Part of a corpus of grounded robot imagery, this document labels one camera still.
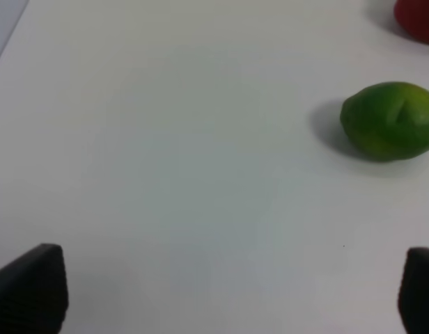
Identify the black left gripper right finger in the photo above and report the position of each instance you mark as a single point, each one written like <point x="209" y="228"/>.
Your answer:
<point x="413" y="296"/>

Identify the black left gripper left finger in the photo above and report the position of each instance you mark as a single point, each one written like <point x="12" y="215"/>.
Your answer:
<point x="34" y="292"/>

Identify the green lime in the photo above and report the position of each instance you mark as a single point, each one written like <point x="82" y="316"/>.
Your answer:
<point x="388" y="121"/>

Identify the red bell pepper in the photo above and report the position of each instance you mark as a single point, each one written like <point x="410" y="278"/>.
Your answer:
<point x="413" y="17"/>

